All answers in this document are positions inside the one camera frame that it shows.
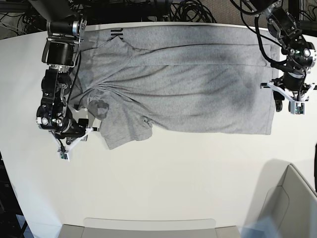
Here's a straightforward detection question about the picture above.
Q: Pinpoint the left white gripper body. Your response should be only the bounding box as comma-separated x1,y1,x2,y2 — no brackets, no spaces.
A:
260,81,316,102

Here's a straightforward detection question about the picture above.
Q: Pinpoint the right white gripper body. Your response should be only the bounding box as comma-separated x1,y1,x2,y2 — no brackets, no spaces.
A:
51,126,100,152

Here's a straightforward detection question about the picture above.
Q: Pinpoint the grey T-shirt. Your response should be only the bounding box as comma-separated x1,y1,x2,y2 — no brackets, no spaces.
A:
70,25,278,149

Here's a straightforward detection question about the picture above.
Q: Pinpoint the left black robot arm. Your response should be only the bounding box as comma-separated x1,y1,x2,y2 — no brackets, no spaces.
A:
231,0,317,115

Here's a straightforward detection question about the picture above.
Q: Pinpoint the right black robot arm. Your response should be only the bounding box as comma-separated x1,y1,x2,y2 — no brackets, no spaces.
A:
30,0,91,158

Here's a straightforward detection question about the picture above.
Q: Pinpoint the grey bin at bottom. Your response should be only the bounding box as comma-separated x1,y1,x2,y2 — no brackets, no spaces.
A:
58,218,241,238

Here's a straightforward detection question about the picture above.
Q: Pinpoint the grey bin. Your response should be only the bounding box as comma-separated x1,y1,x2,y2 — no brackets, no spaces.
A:
258,164,317,238
58,218,241,238

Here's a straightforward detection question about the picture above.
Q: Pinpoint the grey bin at right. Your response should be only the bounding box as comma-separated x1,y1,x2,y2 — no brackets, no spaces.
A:
258,164,317,238

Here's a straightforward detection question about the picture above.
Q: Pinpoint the blue translucent object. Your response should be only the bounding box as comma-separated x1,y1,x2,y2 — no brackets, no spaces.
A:
238,216,280,238

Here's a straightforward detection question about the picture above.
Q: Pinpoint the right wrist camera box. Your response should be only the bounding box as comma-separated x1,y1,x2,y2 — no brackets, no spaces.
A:
57,149,70,161

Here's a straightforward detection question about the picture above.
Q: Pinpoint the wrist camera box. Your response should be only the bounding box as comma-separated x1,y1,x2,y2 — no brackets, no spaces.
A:
57,149,70,161
290,101,306,115

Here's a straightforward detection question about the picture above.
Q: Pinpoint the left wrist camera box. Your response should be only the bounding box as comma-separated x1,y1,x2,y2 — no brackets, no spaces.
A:
290,101,306,115

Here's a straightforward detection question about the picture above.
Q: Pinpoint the black cable bundle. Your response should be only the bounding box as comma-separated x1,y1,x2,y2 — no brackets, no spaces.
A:
170,0,218,24

